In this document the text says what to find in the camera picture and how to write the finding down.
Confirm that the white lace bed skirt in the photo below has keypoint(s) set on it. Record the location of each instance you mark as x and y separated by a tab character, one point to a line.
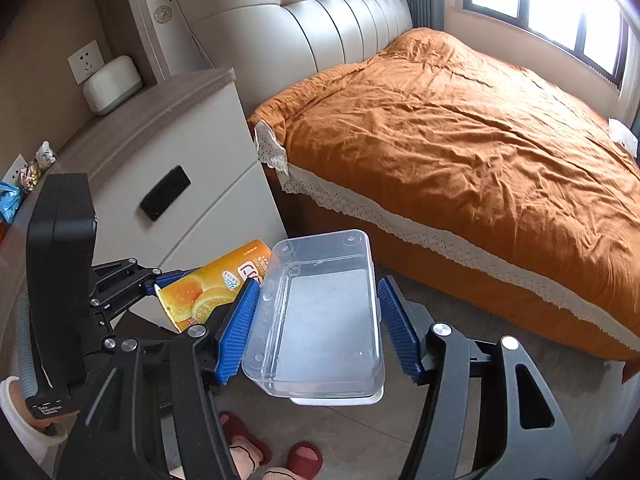
329	195

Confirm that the patterned paper wrapper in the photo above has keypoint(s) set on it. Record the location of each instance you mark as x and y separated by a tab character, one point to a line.
29	176

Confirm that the clear plastic box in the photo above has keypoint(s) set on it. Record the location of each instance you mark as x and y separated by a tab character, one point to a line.
316	332

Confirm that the person's left hand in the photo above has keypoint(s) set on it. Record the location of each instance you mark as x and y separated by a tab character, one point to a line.
38	438

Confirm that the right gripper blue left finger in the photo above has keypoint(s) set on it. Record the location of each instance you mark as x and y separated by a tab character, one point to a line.
117	434

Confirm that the black drawer handle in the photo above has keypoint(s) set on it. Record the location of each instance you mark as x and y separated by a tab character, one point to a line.
164	193

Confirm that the red slipper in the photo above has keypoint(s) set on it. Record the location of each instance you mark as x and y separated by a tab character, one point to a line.
236	433
304	460

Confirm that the window frame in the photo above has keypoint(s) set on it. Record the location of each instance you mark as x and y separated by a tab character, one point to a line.
594	31

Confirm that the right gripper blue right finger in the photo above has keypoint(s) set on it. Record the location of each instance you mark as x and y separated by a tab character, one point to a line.
522	432

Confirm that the orange bed cover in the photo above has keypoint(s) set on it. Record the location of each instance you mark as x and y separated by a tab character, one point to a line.
454	139

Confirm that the red right slipper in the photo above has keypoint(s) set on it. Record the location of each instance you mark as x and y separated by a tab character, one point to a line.
304	460

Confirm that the white padded headboard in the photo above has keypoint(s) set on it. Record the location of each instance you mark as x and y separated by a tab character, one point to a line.
272	44

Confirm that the white wall socket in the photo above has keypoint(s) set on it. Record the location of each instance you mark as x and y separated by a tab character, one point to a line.
12	175
86	61

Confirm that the yellow orange paper cup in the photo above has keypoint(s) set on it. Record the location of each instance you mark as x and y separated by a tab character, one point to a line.
191	299

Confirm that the red left slipper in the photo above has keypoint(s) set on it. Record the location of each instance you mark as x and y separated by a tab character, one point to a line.
236	433

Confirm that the white drawer cabinet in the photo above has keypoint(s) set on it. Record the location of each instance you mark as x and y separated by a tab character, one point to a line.
194	121

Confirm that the beige paper ball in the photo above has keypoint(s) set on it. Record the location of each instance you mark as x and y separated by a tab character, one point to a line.
45	156

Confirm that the lower white wall socket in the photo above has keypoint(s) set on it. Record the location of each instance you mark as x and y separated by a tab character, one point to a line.
12	175

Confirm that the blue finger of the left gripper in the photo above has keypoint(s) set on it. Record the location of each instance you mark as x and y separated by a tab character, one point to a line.
159	279

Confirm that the blue plastic bag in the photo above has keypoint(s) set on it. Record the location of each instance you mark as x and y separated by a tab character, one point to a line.
10	201

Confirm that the white tissue box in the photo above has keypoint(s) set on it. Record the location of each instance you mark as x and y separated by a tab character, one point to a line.
111	85

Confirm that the upper white wall socket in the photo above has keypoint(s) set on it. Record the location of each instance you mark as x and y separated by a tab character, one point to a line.
86	61

